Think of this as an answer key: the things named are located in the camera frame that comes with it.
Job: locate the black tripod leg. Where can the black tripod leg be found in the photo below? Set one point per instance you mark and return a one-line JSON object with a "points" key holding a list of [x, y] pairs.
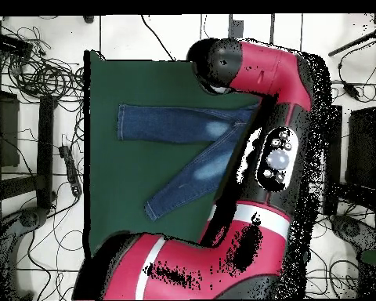
{"points": [[347, 47]]}

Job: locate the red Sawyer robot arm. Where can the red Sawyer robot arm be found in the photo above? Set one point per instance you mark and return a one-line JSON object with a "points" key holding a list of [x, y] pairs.
{"points": [[253, 235]]}

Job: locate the black power strip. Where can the black power strip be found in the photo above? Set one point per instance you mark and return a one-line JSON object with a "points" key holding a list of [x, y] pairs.
{"points": [[70, 169]]}

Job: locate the grey square frame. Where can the grey square frame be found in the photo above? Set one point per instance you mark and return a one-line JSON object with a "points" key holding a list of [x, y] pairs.
{"points": [[235, 28]]}

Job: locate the black power adapter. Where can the black power adapter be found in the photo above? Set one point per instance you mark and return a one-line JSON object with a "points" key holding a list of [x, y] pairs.
{"points": [[351, 90]]}

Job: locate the blue denim jeans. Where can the blue denim jeans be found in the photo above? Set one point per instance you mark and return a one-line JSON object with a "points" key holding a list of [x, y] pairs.
{"points": [[175, 125]]}

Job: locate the black stand bar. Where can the black stand bar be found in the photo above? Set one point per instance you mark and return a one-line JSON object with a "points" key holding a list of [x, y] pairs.
{"points": [[336, 141], [45, 150]]}

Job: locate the dark square case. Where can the dark square case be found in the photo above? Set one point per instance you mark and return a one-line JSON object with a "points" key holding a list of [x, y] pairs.
{"points": [[6, 131], [363, 147]]}

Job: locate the black flat box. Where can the black flat box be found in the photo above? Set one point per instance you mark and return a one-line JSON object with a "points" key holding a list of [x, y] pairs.
{"points": [[9, 42]]}

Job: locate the grey wheeled stand leg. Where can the grey wheeled stand leg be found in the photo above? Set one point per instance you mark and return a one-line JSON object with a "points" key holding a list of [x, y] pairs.
{"points": [[351, 229], [28, 219]]}

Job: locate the dark green table cloth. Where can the dark green table cloth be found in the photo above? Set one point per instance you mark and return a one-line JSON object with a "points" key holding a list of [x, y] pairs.
{"points": [[128, 172]]}

